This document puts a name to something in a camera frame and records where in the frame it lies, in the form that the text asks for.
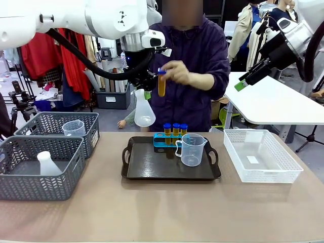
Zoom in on black arm hose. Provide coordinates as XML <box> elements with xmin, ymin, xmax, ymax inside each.
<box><xmin>47</xmin><ymin>28</ymin><xmax>155</xmax><ymax>81</ymax></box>
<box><xmin>301</xmin><ymin>24</ymin><xmax>324</xmax><ymax>83</ymax></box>

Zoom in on beige hanging garment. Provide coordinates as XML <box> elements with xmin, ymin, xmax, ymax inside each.
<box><xmin>85</xmin><ymin>35</ymin><xmax>98</xmax><ymax>64</ymax></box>

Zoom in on mannequin in beige coat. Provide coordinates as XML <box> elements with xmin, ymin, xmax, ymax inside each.
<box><xmin>227</xmin><ymin>2</ymin><xmax>261</xmax><ymax>72</ymax></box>

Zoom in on black right arm hose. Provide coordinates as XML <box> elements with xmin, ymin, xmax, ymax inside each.
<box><xmin>301</xmin><ymin>24</ymin><xmax>324</xmax><ymax>83</ymax></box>

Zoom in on black left arm hose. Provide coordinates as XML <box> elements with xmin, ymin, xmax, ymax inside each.
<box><xmin>47</xmin><ymin>28</ymin><xmax>155</xmax><ymax>81</ymax></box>

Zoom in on dark brown serving tray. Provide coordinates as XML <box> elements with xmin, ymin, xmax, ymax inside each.
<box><xmin>120</xmin><ymin>136</ymin><xmax>222</xmax><ymax>181</ymax></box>

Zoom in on brown cardboard box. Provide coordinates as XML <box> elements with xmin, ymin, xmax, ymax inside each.
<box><xmin>211</xmin><ymin>97</ymin><xmax>228</xmax><ymax>121</ymax></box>

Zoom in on white plastic lattice basket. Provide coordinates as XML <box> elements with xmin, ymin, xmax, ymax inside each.
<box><xmin>223</xmin><ymin>129</ymin><xmax>304</xmax><ymax>184</ymax></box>

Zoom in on clear plastic measuring beaker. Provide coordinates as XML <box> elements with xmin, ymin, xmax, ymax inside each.
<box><xmin>62</xmin><ymin>120</ymin><xmax>86</xmax><ymax>137</ymax></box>
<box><xmin>175</xmin><ymin>133</ymin><xmax>208</xmax><ymax>167</ymax></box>

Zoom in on white side table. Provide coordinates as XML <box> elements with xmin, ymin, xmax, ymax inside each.
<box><xmin>224</xmin><ymin>71</ymin><xmax>324</xmax><ymax>144</ymax></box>

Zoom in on mannequin in navy top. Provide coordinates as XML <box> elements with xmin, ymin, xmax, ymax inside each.
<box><xmin>272</xmin><ymin>0</ymin><xmax>297</xmax><ymax>25</ymax></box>

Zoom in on green stool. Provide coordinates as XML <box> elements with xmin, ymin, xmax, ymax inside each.
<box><xmin>219</xmin><ymin>107</ymin><xmax>240</xmax><ymax>127</ymax></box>

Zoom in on grey basket herringbone holes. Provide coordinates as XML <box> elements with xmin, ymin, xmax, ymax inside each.
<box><xmin>14</xmin><ymin>111</ymin><xmax>100</xmax><ymax>159</ymax></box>
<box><xmin>0</xmin><ymin>136</ymin><xmax>86</xmax><ymax>201</ymax></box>

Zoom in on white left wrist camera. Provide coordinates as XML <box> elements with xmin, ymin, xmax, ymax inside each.
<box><xmin>141</xmin><ymin>29</ymin><xmax>167</xmax><ymax>49</ymax></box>

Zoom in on grey step stool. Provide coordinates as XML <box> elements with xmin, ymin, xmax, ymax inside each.
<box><xmin>101</xmin><ymin>47</ymin><xmax>113</xmax><ymax>61</ymax></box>

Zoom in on person's left forearm navy sleeve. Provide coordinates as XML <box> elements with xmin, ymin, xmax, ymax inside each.
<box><xmin>189</xmin><ymin>67</ymin><xmax>230</xmax><ymax>102</ymax></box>

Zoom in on white board panel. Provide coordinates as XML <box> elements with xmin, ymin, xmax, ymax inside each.
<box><xmin>224</xmin><ymin>21</ymin><xmax>239</xmax><ymax>38</ymax></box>

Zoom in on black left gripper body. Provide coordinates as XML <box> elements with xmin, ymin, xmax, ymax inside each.
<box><xmin>124</xmin><ymin>49</ymin><xmax>160</xmax><ymax>91</ymax></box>

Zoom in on black light stand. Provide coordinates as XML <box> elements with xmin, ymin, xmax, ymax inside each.
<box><xmin>295</xmin><ymin>83</ymin><xmax>324</xmax><ymax>153</ymax></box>

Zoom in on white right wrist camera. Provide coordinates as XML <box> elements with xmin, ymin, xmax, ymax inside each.
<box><xmin>276</xmin><ymin>17</ymin><xmax>299</xmax><ymax>35</ymax></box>

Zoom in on white plastic conical flask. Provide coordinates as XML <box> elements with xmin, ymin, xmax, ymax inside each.
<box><xmin>36</xmin><ymin>151</ymin><xmax>63</xmax><ymax>176</ymax></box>
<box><xmin>134</xmin><ymin>88</ymin><xmax>156</xmax><ymax>127</ymax></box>

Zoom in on dark grey storage box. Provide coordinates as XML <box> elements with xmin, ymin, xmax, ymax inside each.
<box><xmin>95</xmin><ymin>85</ymin><xmax>132</xmax><ymax>110</ymax></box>

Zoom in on blue hanging garment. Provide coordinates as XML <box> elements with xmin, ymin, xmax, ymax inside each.
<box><xmin>62</xmin><ymin>70</ymin><xmax>86</xmax><ymax>107</ymax></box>

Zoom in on blue test tube rack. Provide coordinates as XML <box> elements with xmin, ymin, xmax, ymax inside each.
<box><xmin>153</xmin><ymin>133</ymin><xmax>189</xmax><ymax>154</ymax></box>

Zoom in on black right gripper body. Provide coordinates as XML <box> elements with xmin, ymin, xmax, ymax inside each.
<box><xmin>258</xmin><ymin>37</ymin><xmax>297</xmax><ymax>73</ymax></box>

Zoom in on black camera tripod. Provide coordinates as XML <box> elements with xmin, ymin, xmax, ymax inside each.
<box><xmin>8</xmin><ymin>80</ymin><xmax>38</xmax><ymax>139</ymax></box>

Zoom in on red hanging garment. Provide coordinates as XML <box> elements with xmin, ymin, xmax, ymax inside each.
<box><xmin>20</xmin><ymin>31</ymin><xmax>64</xmax><ymax>80</ymax></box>
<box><xmin>59</xmin><ymin>27</ymin><xmax>92</xmax><ymax>101</ymax></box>

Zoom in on person in navy jacket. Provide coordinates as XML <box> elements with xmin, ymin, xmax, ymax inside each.
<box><xmin>148</xmin><ymin>0</ymin><xmax>231</xmax><ymax>134</ymax></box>

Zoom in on person's left hand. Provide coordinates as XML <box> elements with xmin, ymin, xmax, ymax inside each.
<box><xmin>164</xmin><ymin>60</ymin><xmax>191</xmax><ymax>86</ymax></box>

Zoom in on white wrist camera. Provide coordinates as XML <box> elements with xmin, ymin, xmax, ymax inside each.
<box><xmin>276</xmin><ymin>17</ymin><xmax>299</xmax><ymax>35</ymax></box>
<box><xmin>141</xmin><ymin>29</ymin><xmax>167</xmax><ymax>49</ymax></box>

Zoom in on child mannequin green clothes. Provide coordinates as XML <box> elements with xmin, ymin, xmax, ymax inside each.
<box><xmin>117</xmin><ymin>110</ymin><xmax>135</xmax><ymax>130</ymax></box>

